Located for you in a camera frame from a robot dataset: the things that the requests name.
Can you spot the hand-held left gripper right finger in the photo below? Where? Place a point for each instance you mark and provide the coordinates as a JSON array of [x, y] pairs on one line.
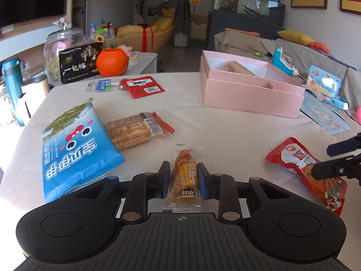
[[201, 180]]

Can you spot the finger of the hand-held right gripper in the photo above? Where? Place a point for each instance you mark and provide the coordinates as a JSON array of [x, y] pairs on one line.
[[338, 146], [330, 169]]

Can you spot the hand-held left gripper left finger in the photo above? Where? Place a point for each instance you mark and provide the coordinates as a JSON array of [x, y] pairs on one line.
[[165, 179]]

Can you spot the small orange snack packet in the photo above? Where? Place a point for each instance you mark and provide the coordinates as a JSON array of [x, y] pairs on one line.
[[183, 175]]

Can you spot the red chicken pouch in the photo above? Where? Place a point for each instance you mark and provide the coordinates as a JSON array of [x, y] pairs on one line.
[[293, 158]]

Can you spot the pink cardboard box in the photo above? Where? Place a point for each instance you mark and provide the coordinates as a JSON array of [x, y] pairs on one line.
[[248, 98]]

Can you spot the long brown biscuit roll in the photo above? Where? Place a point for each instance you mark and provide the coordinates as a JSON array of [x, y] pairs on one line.
[[241, 68]]

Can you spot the cartoon puzzle board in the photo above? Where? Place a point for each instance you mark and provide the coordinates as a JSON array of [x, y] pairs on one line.
[[324, 115]]

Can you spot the pink round toy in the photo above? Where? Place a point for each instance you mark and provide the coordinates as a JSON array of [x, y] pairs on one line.
[[358, 114]]

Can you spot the cracker pack with red end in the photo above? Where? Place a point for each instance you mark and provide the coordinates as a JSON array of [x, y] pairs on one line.
[[129, 131]]

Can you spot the colourful cartoon card box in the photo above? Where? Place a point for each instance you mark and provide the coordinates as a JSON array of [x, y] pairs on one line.
[[324, 83]]

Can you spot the red sausage packet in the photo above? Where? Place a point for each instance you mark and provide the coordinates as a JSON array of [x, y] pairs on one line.
[[142, 86]]

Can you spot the blue seaweed snack bag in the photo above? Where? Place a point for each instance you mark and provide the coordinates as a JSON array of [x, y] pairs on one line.
[[73, 152]]

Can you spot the teal and white toy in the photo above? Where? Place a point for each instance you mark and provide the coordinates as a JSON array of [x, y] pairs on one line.
[[282, 62]]

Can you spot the orange cushion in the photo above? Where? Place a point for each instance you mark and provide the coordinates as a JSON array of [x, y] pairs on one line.
[[318, 46]]

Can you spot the small blue snack packet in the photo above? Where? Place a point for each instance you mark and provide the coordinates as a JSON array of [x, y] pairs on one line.
[[103, 86]]

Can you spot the yellow cushion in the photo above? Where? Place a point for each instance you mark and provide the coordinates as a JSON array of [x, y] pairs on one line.
[[296, 36]]

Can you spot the white coffee table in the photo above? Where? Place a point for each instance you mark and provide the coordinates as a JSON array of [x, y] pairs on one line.
[[146, 62]]

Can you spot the small green toy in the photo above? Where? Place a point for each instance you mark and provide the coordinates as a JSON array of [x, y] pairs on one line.
[[258, 54]]

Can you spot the orange pumpkin bucket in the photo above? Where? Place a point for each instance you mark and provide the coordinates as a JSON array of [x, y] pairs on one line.
[[112, 62]]

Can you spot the pink plush toy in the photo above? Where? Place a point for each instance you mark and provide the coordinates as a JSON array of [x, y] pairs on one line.
[[124, 49]]

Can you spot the grey covered sofa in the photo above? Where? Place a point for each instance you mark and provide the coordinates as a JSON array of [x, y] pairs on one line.
[[239, 43]]

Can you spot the black plum packet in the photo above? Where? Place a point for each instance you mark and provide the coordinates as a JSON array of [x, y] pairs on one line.
[[80, 65]]

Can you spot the yellow sofa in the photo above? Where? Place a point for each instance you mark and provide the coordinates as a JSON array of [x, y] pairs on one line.
[[158, 31]]

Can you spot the orange bolster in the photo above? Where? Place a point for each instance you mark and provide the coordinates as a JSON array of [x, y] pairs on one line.
[[242, 32]]

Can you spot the beige chair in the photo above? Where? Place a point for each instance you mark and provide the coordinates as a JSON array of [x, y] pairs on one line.
[[199, 25]]

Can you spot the dark blue cabinet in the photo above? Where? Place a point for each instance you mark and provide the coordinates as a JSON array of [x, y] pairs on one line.
[[242, 21]]

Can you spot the colourful toy set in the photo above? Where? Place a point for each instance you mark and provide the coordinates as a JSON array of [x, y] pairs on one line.
[[100, 35]]

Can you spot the steel cup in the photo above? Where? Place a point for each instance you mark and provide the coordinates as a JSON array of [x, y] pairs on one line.
[[36, 87]]

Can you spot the white mug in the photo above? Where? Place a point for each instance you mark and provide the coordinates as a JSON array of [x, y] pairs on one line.
[[24, 106]]

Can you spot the glass jar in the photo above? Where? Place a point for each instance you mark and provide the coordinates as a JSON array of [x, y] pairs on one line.
[[53, 59]]

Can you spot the coat rack with dark coat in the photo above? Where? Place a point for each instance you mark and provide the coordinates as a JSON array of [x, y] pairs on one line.
[[182, 14]]

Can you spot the glass fish tank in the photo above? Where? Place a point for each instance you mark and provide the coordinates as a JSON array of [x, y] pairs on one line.
[[245, 0]]

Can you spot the teal thermos bottle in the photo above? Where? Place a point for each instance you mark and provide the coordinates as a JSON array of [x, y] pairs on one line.
[[11, 87]]

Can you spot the white tv cabinet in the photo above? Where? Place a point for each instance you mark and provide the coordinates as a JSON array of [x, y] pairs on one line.
[[25, 39]]

